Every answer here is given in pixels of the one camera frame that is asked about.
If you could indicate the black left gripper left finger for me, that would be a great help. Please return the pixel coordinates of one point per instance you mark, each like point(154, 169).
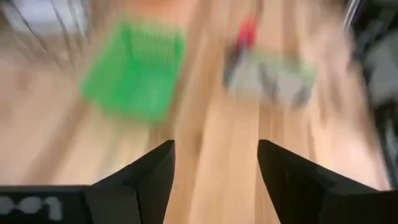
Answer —
point(140, 196)

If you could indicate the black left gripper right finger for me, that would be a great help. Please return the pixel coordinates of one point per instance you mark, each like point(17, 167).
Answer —
point(304, 199)

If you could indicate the green plastic basket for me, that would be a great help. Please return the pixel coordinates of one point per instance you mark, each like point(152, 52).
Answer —
point(133, 74)

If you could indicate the red desk lamp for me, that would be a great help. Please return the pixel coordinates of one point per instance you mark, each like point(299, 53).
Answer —
point(247, 31)

